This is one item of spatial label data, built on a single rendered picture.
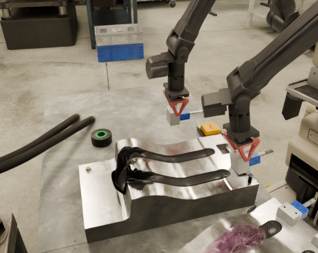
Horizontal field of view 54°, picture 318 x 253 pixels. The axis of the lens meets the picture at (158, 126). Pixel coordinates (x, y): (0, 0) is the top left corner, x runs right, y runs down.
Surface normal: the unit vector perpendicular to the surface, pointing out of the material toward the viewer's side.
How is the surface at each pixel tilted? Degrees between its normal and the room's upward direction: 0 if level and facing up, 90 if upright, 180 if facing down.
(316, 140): 98
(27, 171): 0
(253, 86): 118
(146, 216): 90
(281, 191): 0
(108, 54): 91
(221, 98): 31
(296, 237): 0
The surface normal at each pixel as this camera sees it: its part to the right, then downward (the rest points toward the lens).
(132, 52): 0.21, 0.55
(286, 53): 0.04, 0.87
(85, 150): 0.00, -0.83
